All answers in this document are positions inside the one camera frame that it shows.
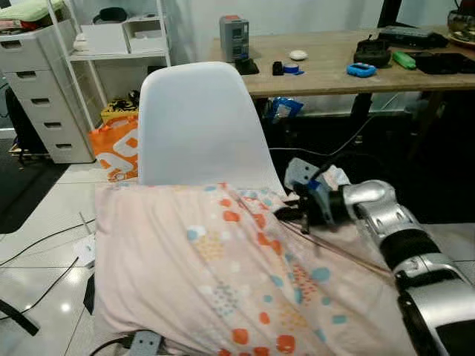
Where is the pink pillow with coloured dots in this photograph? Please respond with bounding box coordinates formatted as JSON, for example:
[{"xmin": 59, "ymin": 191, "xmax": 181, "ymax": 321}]
[{"xmin": 92, "ymin": 181, "xmax": 418, "ymax": 356}]

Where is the white chair with wooden legs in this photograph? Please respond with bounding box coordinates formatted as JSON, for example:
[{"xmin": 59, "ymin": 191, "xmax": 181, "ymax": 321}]
[{"xmin": 137, "ymin": 61, "xmax": 287, "ymax": 196}]

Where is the white crumpled cloth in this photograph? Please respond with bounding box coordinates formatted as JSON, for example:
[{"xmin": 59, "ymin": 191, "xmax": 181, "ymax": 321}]
[{"xmin": 322, "ymin": 164, "xmax": 352, "ymax": 187}]

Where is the thin brown rod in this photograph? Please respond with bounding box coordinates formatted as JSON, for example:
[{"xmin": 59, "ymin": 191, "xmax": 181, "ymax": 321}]
[{"xmin": 285, "ymin": 222, "xmax": 395, "ymax": 283}]

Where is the blue plastic packet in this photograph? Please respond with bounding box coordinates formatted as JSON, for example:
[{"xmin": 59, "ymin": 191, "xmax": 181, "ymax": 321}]
[{"xmin": 266, "ymin": 96, "xmax": 304, "ymax": 124}]

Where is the wooden desk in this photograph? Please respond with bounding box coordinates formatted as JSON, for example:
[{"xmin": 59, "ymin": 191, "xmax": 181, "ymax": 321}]
[{"xmin": 209, "ymin": 28, "xmax": 475, "ymax": 99}]

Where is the small black block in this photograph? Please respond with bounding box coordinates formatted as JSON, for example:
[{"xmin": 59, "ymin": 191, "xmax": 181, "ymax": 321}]
[{"xmin": 235, "ymin": 59, "xmax": 261, "ymax": 76}]

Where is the black bulky device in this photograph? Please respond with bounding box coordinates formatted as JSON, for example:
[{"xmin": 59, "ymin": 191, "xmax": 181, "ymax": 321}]
[{"xmin": 353, "ymin": 36, "xmax": 393, "ymax": 68}]

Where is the green cylinder object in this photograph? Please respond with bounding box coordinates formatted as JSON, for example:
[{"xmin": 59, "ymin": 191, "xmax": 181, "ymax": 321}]
[{"xmin": 391, "ymin": 50, "xmax": 418, "ymax": 71}]

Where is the orange shopping bag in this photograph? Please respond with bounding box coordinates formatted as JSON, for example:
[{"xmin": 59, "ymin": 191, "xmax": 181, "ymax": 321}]
[{"xmin": 88, "ymin": 114, "xmax": 140, "ymax": 183}]

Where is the grey upright device box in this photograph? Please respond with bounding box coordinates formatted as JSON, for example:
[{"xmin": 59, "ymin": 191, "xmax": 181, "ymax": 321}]
[{"xmin": 218, "ymin": 14, "xmax": 250, "ymax": 63}]

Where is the flat black pad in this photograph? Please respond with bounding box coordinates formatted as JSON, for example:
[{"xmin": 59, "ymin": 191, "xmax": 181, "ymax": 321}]
[{"xmin": 413, "ymin": 51, "xmax": 475, "ymax": 76}]

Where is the long black device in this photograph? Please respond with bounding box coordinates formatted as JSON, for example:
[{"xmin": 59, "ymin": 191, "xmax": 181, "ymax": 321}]
[{"xmin": 376, "ymin": 25, "xmax": 451, "ymax": 50}]

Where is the yellow box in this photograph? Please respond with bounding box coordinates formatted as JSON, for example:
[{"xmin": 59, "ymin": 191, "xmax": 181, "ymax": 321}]
[{"xmin": 99, "ymin": 99, "xmax": 140, "ymax": 124}]

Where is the black monitor stand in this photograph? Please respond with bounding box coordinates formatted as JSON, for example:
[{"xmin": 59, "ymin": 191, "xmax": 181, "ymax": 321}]
[{"xmin": 378, "ymin": 0, "xmax": 406, "ymax": 31}]

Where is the dark round bowl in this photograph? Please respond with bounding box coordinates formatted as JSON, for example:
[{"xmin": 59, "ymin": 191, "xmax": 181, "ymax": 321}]
[{"xmin": 447, "ymin": 7, "xmax": 475, "ymax": 42}]

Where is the white box with compartments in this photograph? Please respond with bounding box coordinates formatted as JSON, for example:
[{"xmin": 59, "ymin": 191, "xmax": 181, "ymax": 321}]
[{"xmin": 122, "ymin": 16, "xmax": 166, "ymax": 53}]

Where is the white metal shelf rack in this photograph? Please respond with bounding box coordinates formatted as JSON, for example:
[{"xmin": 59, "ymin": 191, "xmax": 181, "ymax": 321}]
[{"xmin": 44, "ymin": 0, "xmax": 172, "ymax": 131}]

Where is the plain white box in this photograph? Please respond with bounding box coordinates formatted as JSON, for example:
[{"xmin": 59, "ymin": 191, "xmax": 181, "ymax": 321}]
[{"xmin": 79, "ymin": 22, "xmax": 129, "ymax": 55}]

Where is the black floor mat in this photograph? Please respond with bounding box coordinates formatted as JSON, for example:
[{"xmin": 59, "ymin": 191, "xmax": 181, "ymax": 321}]
[{"xmin": 0, "ymin": 136, "xmax": 72, "ymax": 235}]

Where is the black headset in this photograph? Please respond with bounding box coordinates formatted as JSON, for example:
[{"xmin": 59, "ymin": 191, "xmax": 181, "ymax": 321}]
[{"xmin": 92, "ymin": 7, "xmax": 129, "ymax": 24}]

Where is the white drawer cabinet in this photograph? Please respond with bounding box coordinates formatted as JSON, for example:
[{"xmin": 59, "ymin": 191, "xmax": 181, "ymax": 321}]
[{"xmin": 0, "ymin": 20, "xmax": 94, "ymax": 165}]

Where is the black bar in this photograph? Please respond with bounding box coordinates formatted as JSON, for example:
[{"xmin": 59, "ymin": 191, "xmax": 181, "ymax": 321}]
[{"xmin": 0, "ymin": 297, "xmax": 40, "ymax": 337}]

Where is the green folded cloth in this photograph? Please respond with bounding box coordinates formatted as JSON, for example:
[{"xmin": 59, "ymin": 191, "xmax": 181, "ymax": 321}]
[{"xmin": 0, "ymin": 0, "xmax": 65, "ymax": 24}]

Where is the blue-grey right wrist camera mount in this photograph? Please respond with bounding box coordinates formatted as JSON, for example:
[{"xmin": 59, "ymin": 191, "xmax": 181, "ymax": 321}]
[{"xmin": 284, "ymin": 157, "xmax": 335, "ymax": 207}]

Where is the black floor cable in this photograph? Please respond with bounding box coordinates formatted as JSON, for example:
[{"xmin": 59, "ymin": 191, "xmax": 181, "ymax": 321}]
[{"xmin": 0, "ymin": 218, "xmax": 98, "ymax": 321}]

